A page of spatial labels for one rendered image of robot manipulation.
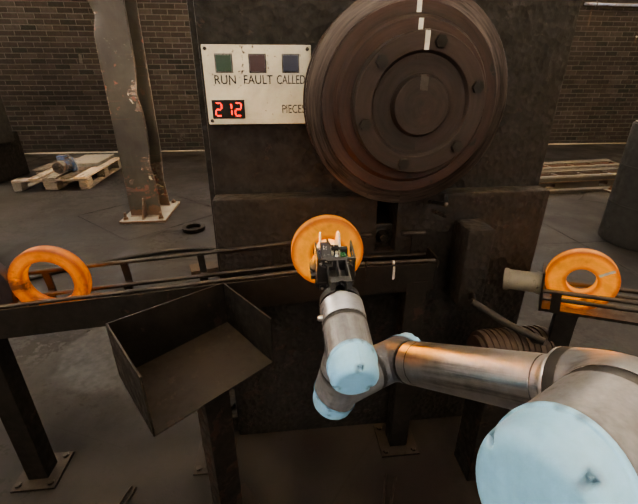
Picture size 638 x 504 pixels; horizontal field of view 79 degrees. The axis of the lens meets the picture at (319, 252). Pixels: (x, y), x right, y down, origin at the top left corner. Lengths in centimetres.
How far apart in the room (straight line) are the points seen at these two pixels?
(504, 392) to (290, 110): 80
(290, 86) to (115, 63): 271
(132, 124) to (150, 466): 275
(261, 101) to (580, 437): 92
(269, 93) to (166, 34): 621
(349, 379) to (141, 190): 334
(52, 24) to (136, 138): 429
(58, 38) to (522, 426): 765
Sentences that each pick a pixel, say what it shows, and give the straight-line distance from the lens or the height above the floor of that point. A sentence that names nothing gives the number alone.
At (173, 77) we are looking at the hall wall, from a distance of 720.
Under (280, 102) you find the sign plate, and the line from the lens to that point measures 105.
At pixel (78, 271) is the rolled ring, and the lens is 116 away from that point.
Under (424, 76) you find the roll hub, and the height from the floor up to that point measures 117.
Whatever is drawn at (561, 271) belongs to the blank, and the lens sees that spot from 115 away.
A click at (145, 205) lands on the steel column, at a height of 13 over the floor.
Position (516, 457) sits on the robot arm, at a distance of 37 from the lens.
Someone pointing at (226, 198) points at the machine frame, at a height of 87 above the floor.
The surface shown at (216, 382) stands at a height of 60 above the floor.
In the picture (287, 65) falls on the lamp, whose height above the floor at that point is 120.
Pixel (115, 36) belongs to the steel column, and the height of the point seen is 145.
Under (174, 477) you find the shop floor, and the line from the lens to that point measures 151.
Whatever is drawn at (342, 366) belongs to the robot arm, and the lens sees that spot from 57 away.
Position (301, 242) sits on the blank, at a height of 85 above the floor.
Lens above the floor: 117
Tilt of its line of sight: 24 degrees down
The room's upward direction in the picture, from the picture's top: straight up
